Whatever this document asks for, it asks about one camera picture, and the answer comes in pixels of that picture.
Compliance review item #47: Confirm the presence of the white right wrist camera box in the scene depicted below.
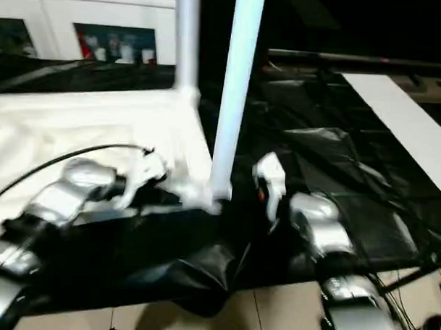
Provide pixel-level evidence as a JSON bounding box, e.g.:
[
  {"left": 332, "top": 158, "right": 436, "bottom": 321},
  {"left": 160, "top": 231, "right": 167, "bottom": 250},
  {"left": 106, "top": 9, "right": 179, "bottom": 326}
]
[{"left": 248, "top": 152, "right": 289, "bottom": 233}]

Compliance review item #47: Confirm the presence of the white plastic table top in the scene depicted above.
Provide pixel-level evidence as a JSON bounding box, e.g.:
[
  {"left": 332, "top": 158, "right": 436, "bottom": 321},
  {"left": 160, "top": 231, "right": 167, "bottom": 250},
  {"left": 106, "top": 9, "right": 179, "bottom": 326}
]
[{"left": 0, "top": 81, "right": 225, "bottom": 231}]

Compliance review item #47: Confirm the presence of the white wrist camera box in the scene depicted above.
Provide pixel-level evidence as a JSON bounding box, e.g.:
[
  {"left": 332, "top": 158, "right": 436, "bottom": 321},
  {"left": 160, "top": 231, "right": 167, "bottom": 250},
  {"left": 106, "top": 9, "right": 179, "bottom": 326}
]
[
  {"left": 110, "top": 148, "right": 169, "bottom": 211},
  {"left": 248, "top": 152, "right": 289, "bottom": 233}
]

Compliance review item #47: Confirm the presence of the black stand leg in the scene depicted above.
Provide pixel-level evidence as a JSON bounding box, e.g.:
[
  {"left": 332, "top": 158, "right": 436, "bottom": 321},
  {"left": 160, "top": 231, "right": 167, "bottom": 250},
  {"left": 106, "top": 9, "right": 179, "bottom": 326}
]
[{"left": 379, "top": 259, "right": 441, "bottom": 295}]

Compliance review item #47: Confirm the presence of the white plastic table leg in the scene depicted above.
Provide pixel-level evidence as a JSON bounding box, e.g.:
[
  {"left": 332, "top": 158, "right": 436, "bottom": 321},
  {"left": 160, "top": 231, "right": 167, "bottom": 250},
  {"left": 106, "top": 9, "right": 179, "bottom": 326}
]
[
  {"left": 172, "top": 0, "right": 205, "bottom": 101},
  {"left": 207, "top": 0, "right": 266, "bottom": 205}
]

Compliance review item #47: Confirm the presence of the dark horizontal rail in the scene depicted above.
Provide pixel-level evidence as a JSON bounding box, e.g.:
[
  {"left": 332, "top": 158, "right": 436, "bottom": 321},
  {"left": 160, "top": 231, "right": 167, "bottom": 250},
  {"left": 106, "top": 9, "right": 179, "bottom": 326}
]
[{"left": 266, "top": 48, "right": 441, "bottom": 75}]

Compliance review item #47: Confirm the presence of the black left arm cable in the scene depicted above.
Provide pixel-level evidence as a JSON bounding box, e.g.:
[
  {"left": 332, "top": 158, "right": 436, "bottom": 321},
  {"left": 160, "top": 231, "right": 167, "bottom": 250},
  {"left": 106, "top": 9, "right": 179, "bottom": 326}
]
[{"left": 0, "top": 139, "right": 155, "bottom": 214}]

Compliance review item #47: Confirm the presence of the black plastic mat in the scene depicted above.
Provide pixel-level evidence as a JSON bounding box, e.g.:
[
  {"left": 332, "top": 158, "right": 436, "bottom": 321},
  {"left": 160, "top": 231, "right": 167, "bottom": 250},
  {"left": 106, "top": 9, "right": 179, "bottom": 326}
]
[{"left": 0, "top": 52, "right": 441, "bottom": 329}]

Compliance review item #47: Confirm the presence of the white glass-door cabinet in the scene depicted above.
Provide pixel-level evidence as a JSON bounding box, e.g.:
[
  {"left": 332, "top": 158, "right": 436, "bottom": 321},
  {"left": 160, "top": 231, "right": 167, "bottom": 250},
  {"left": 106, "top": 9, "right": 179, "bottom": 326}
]
[{"left": 0, "top": 0, "right": 177, "bottom": 67}]

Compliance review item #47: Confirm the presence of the black floor cable bundle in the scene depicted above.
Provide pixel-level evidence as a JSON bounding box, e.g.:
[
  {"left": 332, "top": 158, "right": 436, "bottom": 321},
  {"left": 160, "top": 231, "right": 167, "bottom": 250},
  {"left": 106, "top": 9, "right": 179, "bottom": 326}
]
[{"left": 378, "top": 268, "right": 441, "bottom": 330}]

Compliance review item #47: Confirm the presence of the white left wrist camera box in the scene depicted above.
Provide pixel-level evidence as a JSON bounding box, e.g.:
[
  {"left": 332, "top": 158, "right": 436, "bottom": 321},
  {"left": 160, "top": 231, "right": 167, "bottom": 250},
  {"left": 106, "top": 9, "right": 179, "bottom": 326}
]
[{"left": 110, "top": 148, "right": 169, "bottom": 211}]

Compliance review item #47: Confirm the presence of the white flat panel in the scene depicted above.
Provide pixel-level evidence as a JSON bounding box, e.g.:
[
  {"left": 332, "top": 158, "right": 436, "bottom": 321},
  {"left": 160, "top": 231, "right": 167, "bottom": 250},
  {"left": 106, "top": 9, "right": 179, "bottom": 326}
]
[{"left": 337, "top": 72, "right": 441, "bottom": 203}]

